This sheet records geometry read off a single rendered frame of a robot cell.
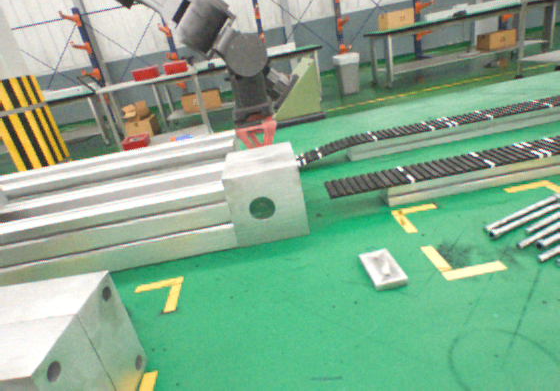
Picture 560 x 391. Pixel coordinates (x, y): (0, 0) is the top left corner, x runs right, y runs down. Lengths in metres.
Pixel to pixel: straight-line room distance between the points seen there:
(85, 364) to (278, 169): 0.25
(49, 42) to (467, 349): 9.00
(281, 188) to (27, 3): 8.96
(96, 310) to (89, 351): 0.03
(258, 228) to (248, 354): 0.16
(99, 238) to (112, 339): 0.19
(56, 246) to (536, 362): 0.48
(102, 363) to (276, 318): 0.14
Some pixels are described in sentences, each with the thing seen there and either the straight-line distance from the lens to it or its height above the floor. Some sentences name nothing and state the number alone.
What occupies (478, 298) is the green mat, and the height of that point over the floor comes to 0.78.
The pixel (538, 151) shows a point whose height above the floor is 0.81.
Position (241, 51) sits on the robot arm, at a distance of 0.52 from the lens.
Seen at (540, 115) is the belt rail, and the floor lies 0.79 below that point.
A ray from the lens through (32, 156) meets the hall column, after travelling 3.86.
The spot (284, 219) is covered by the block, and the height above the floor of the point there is 0.81.
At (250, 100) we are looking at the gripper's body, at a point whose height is 0.92.
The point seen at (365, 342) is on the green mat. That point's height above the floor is 0.78.
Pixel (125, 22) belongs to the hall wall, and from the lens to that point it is 8.55.
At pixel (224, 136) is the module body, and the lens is 0.66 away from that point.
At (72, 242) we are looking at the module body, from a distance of 0.49.
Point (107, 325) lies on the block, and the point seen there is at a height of 0.84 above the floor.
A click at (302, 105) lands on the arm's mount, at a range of 1.08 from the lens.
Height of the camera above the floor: 1.01
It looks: 22 degrees down
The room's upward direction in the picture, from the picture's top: 12 degrees counter-clockwise
